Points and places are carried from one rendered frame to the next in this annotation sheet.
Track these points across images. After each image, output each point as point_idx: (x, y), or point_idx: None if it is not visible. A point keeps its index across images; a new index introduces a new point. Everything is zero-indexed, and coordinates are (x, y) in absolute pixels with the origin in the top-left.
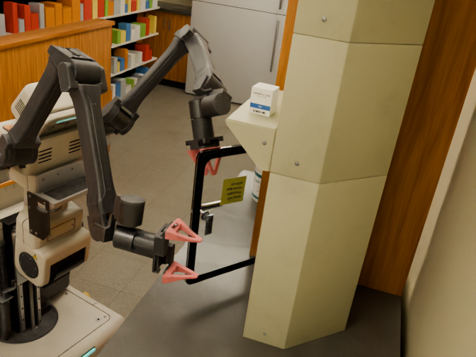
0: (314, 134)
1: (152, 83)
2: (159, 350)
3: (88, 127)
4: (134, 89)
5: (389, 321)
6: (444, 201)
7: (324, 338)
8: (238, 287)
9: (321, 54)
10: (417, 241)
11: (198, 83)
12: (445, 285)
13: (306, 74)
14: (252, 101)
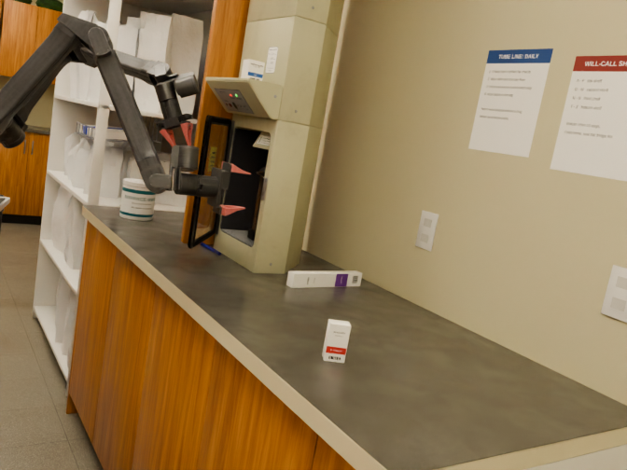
0: (306, 88)
1: (41, 89)
2: (218, 285)
3: (128, 89)
4: None
5: (313, 257)
6: (323, 164)
7: (295, 267)
8: (209, 256)
9: (312, 31)
10: None
11: (160, 71)
12: (369, 195)
13: (302, 45)
14: (249, 71)
